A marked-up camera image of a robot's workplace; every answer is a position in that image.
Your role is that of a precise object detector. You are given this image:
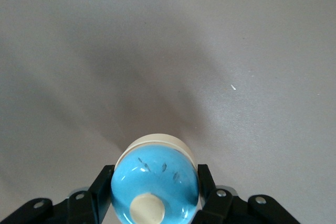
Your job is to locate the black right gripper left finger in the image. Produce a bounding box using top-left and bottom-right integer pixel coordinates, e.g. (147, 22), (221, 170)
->
(0, 165), (116, 224)

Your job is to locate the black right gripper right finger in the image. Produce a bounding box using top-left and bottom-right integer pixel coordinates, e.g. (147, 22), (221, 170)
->
(193, 164), (301, 224)

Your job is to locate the light blue call bell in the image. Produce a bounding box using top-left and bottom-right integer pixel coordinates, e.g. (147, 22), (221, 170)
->
(110, 132), (200, 224)

